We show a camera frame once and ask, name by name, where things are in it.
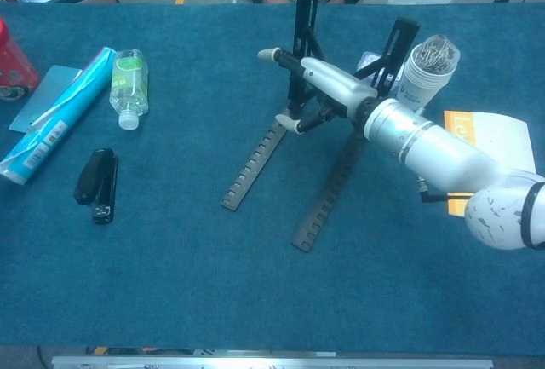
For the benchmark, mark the red snack canister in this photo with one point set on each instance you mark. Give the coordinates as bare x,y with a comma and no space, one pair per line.
15,66

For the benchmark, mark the black stapler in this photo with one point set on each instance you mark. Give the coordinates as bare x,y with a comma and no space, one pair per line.
91,181

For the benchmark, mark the white cup of paper clips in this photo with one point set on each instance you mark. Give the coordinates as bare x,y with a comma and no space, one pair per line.
426,75

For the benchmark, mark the black folding laptop stand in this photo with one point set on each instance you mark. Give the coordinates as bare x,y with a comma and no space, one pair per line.
306,15

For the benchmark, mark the clear water bottle green label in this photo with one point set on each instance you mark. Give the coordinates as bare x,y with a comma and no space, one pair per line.
127,83

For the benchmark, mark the clear purple plastic box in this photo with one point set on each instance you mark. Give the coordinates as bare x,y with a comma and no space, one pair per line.
367,62

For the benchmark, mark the blue cling film tube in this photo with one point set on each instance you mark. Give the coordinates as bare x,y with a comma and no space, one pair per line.
64,117

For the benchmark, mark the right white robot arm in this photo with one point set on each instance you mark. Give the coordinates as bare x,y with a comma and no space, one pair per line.
438,147

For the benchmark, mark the light blue smartphone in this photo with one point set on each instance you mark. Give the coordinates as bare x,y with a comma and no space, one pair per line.
40,96

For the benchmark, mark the aluminium frame rail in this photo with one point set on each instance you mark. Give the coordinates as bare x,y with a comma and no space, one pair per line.
272,362

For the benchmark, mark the blue carpet table cover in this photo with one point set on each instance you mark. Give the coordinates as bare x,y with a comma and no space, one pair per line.
170,279

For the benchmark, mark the yellow white Lexicon book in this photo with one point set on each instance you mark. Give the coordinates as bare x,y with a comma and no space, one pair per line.
502,134

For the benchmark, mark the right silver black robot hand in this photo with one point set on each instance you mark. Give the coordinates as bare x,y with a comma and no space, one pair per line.
336,81

